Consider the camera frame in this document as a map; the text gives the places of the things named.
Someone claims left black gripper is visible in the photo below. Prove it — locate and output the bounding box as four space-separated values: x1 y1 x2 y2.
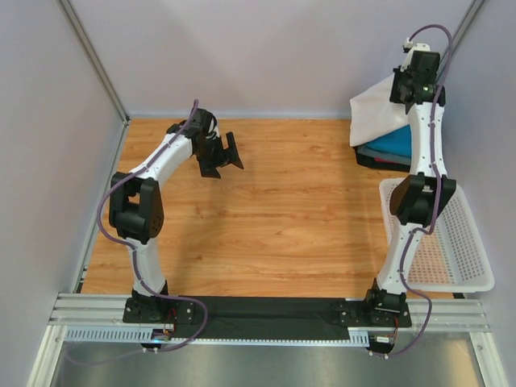
195 132 243 180

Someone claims white t-shirt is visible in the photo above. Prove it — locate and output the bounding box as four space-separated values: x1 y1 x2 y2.
349 75 409 147

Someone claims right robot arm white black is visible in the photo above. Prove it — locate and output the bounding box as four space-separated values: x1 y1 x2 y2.
363 44 457 326

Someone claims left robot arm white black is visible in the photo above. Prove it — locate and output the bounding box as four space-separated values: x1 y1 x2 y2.
109 108 244 323

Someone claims folded red t-shirt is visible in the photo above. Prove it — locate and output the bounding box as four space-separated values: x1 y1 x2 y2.
373 158 398 165

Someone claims folded black t-shirt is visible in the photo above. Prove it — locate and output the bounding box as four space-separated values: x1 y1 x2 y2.
353 147 410 173

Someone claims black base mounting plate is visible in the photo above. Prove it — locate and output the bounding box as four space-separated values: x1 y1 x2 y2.
123 294 412 339

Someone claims white plastic perforated basket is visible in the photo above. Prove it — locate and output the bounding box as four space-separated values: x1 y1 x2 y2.
377 178 495 293

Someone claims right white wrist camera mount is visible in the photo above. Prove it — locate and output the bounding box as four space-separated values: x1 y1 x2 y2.
401 38 431 72

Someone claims right aluminium corner post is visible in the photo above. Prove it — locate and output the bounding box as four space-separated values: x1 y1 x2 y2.
437 0 489 81

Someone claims aluminium corner post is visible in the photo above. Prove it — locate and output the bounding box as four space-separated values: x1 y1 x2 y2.
437 0 489 81
56 0 131 122

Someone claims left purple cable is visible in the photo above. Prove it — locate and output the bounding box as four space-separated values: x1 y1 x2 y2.
64 98 209 368

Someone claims purple cable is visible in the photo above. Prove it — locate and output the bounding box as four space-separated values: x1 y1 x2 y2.
368 24 453 360
64 98 209 368

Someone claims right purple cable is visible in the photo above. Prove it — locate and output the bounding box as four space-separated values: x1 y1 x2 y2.
368 24 453 360

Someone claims grey slotted cable duct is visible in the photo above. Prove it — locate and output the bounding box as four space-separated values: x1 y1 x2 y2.
64 327 369 347

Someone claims left aluminium corner post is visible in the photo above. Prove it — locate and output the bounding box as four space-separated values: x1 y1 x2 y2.
56 0 131 122

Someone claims aluminium frame rail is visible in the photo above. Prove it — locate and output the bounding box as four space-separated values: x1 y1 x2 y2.
48 293 490 333

